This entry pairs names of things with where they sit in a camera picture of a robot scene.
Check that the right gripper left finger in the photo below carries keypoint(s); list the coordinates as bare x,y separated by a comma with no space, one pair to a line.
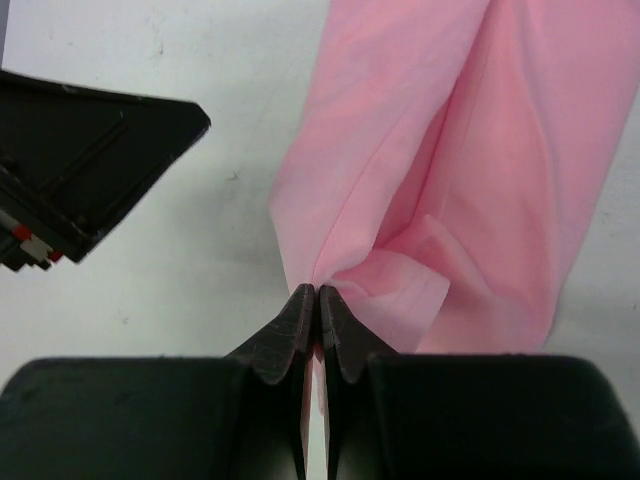
240,416

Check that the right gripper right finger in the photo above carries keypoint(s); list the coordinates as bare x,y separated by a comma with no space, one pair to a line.
399,416

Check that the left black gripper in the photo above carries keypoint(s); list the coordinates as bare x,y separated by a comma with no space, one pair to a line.
75,161

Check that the pink t shirt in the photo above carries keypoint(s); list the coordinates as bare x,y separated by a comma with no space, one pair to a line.
448,162

